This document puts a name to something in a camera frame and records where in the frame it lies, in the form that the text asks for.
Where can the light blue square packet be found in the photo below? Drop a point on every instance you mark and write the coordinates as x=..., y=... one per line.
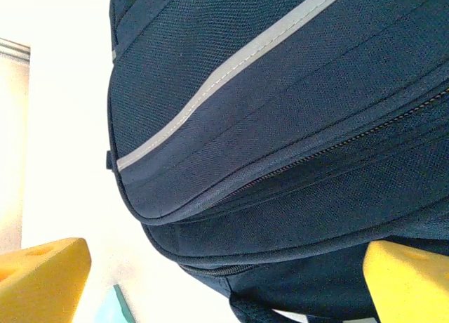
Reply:
x=114, y=309

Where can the aluminium side rail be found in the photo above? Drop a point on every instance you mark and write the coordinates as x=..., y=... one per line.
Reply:
x=14, y=50

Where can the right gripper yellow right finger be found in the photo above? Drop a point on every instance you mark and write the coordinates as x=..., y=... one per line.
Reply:
x=410, y=288

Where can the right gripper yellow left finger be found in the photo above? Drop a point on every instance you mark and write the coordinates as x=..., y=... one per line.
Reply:
x=38, y=288

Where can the navy blue student backpack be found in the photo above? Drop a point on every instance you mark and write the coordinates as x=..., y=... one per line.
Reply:
x=280, y=126

